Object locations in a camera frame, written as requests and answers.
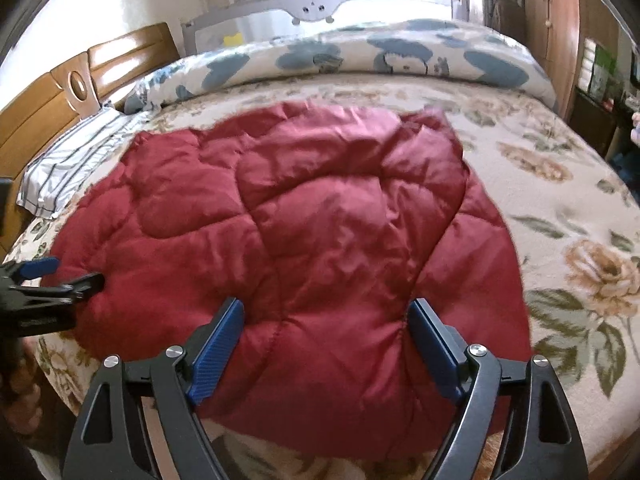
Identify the dark side table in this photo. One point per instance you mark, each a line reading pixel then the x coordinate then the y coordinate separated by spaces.
pixel 607 131

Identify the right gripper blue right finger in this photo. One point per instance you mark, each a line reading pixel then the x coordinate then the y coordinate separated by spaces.
pixel 541 439

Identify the left hand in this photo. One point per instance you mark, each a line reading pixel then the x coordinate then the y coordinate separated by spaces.
pixel 22 412

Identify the wooden wardrobe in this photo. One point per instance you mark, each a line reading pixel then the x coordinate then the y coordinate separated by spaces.
pixel 556 31

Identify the grey bed guard rail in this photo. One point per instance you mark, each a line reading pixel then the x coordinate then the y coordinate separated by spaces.
pixel 298 12

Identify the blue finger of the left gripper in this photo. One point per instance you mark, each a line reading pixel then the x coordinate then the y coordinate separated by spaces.
pixel 32 269
pixel 81 289

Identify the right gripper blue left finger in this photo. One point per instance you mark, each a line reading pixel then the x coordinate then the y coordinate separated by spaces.
pixel 110 439

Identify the blue white patterned duvet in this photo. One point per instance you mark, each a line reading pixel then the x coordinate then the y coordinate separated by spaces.
pixel 424 47

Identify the red quilted down jacket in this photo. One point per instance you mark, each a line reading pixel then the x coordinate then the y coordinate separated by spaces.
pixel 325 221

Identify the wooden headboard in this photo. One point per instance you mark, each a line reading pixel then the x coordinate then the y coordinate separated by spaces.
pixel 62 97

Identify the striped pillow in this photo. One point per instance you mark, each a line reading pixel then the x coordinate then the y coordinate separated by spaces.
pixel 52 178

